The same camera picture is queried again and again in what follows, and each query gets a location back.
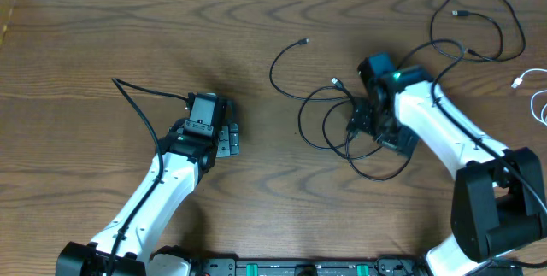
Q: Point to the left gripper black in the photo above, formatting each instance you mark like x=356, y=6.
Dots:
x=231, y=140

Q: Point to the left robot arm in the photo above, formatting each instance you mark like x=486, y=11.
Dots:
x=126, y=246

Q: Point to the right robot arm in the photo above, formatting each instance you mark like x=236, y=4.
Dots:
x=382, y=81

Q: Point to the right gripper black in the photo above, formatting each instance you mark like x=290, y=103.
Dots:
x=402, y=142

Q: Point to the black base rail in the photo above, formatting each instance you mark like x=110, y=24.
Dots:
x=307, y=267

